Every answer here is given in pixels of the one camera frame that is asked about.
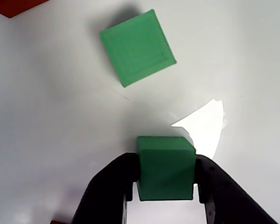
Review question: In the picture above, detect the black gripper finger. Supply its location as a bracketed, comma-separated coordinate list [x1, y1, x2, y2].
[192, 155, 279, 224]
[71, 152, 141, 224]

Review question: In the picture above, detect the white round plate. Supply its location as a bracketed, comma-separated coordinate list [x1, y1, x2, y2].
[0, 0, 280, 224]

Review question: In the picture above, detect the green cube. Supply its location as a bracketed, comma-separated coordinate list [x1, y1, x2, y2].
[99, 8, 177, 89]
[136, 136, 197, 202]

